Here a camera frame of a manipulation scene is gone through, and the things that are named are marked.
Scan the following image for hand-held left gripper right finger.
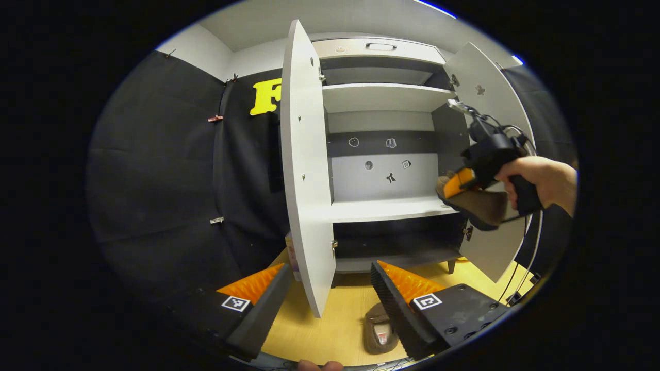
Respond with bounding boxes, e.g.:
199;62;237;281
370;260;511;360

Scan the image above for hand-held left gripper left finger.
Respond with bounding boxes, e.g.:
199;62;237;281
175;263;293;361

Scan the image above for brown fuzzy shoe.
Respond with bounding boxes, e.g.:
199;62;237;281
362;302;400;355
436;175;521;231

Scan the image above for white cabinet door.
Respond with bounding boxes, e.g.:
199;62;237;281
280;20;337;318
443;42;537;283

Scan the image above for white shoe cabinet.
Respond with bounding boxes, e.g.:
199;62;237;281
309;33;470;274

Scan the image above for beige cabinet drawer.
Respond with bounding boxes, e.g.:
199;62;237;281
312;37;447;65

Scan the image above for pale printed box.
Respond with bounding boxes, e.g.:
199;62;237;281
285;232;301;281

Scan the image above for long ceiling light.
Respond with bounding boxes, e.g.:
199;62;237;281
412;0;457;19

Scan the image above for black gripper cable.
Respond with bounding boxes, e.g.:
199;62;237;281
498;211;543;306

